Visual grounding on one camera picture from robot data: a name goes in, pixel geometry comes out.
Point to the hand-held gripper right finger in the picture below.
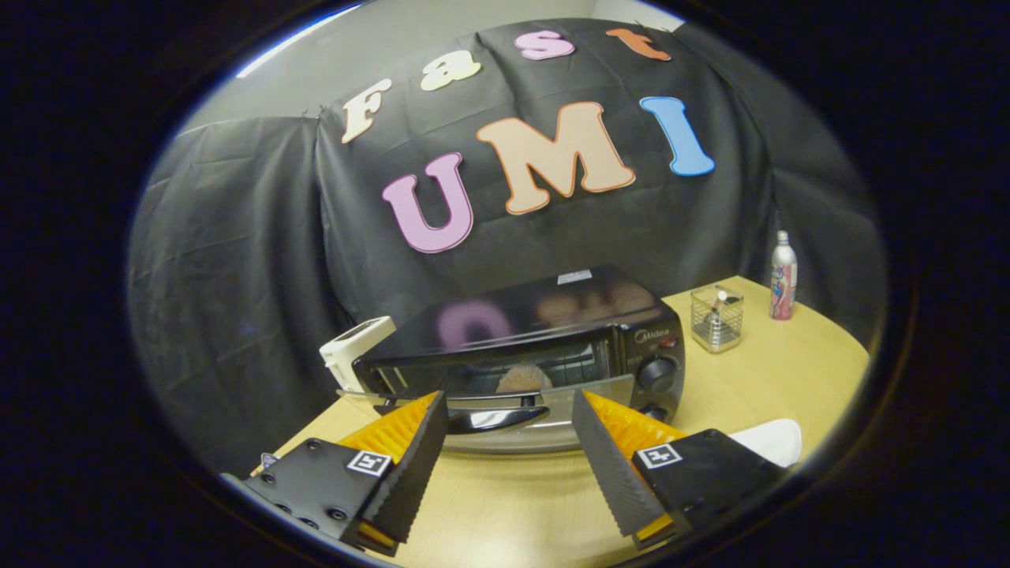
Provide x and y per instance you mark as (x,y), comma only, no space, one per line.
(607,465)

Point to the black toaster oven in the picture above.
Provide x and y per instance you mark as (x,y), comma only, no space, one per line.
(552,315)

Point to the clear mesh holder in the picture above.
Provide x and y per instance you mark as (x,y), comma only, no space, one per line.
(716,327)

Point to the white small appliance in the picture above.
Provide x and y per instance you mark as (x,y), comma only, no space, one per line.
(351,347)

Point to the wooden stick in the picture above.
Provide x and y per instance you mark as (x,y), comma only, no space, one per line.
(720,304)

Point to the pink and white bottle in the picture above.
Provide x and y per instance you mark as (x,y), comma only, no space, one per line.
(783,284)

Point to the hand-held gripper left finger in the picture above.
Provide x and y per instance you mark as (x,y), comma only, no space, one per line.
(414,473)

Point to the breaded croquette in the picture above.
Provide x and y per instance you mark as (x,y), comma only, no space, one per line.
(522,381)

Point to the white plate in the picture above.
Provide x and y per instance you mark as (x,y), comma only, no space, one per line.
(769,442)

